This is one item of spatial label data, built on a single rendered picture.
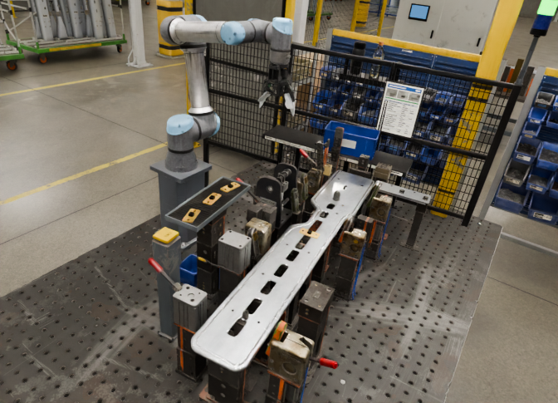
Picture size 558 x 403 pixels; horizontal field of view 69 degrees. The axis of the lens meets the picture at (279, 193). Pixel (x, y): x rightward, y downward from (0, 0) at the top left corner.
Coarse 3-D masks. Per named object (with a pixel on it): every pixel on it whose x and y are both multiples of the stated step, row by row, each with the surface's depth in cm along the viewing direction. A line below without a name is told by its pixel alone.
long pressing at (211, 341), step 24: (360, 192) 205; (312, 216) 180; (336, 216) 183; (288, 240) 163; (312, 240) 165; (264, 264) 149; (288, 264) 150; (312, 264) 152; (240, 288) 137; (288, 288) 139; (216, 312) 126; (240, 312) 128; (264, 312) 129; (216, 336) 119; (240, 336) 120; (264, 336) 121; (216, 360) 112; (240, 360) 113
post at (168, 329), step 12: (156, 240) 133; (180, 240) 136; (156, 252) 134; (168, 252) 132; (180, 252) 138; (168, 264) 134; (168, 288) 141; (168, 300) 144; (168, 312) 147; (168, 324) 150; (168, 336) 153
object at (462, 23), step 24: (408, 0) 728; (432, 0) 706; (456, 0) 686; (480, 0) 667; (408, 24) 743; (432, 24) 720; (456, 24) 700; (480, 24) 680; (456, 48) 713; (480, 48) 693
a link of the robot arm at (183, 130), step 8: (168, 120) 179; (176, 120) 178; (184, 120) 178; (192, 120) 179; (168, 128) 178; (176, 128) 175; (184, 128) 176; (192, 128) 180; (200, 128) 184; (168, 136) 180; (176, 136) 177; (184, 136) 178; (192, 136) 181; (200, 136) 186; (168, 144) 182; (176, 144) 179; (184, 144) 180; (192, 144) 183
